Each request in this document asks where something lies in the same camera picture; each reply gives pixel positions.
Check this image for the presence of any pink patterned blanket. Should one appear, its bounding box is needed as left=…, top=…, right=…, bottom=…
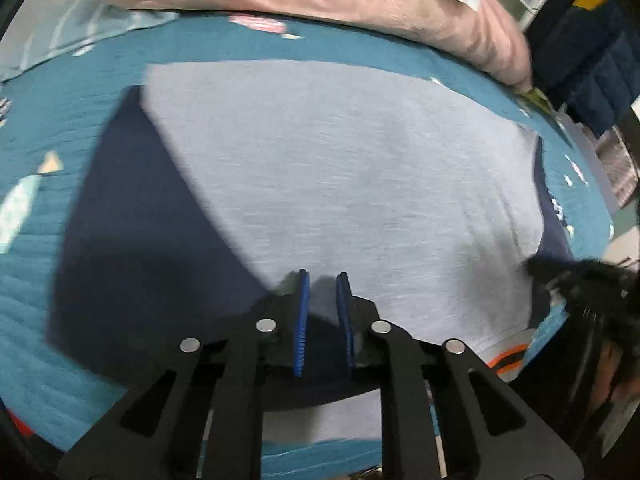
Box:
left=596, top=127, right=639, bottom=208

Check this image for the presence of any teal quilted bedspread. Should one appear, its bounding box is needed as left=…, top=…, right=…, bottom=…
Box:
left=1, top=14, right=614, bottom=450

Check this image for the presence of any grey and navy jacket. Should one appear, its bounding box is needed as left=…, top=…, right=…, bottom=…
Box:
left=45, top=58, right=575, bottom=444

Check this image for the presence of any navy and yellow puffer jacket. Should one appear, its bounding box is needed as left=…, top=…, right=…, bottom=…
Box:
left=525, top=0, right=639, bottom=136

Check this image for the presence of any pink folded duvet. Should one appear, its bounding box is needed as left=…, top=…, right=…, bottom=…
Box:
left=105, top=0, right=533, bottom=92

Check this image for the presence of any blue striped pillow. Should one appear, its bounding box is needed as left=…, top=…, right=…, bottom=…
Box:
left=1, top=0, right=179, bottom=82

